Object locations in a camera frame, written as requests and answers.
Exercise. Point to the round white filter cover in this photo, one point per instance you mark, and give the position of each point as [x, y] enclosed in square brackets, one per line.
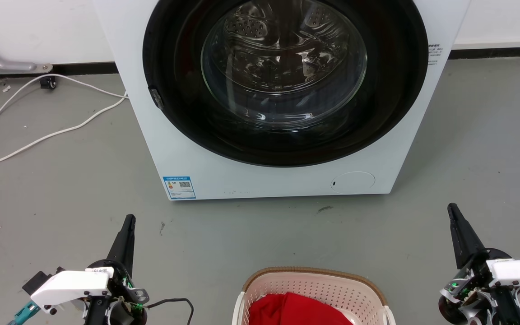
[355, 182]

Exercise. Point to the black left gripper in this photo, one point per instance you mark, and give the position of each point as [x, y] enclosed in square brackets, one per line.
[124, 293]

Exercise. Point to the red garment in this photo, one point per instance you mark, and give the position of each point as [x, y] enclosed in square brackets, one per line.
[296, 311]

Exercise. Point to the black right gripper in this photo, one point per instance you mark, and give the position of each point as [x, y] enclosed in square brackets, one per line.
[472, 289]

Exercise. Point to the white front-load washing machine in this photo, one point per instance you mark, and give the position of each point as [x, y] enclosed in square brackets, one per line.
[188, 153]

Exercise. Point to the small printed warning label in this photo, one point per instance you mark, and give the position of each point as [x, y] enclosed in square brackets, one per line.
[434, 54]

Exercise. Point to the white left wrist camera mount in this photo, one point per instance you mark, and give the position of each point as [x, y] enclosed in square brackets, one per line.
[70, 285]

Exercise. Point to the black round washer door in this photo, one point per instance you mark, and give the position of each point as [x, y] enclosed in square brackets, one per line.
[391, 90]

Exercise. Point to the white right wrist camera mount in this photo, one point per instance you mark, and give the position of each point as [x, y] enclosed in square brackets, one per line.
[519, 271]

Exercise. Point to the blue energy label sticker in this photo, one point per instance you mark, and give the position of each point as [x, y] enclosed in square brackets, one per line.
[179, 187]

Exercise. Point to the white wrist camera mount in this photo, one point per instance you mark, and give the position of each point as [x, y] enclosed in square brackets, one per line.
[70, 285]
[519, 271]

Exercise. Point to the beige perforated laundry basket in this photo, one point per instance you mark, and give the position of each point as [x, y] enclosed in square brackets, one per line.
[314, 284]

